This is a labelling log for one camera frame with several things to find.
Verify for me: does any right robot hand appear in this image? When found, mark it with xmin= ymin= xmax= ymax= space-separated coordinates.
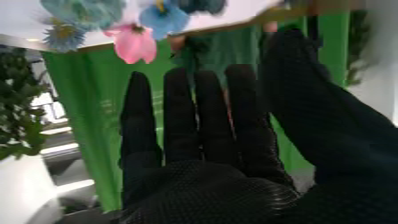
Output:
xmin=116 ymin=29 xmax=398 ymax=224

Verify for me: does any green leafy plant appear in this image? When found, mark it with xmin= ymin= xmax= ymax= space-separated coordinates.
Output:
xmin=0 ymin=46 xmax=54 ymax=162

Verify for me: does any pale blue daisy flower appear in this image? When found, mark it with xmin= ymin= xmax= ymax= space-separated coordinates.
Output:
xmin=41 ymin=22 xmax=89 ymax=54

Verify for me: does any dark teal flower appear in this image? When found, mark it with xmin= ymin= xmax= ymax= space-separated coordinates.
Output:
xmin=176 ymin=0 xmax=230 ymax=16

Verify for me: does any white sheet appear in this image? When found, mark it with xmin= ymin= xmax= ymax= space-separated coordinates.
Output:
xmin=0 ymin=0 xmax=288 ymax=51

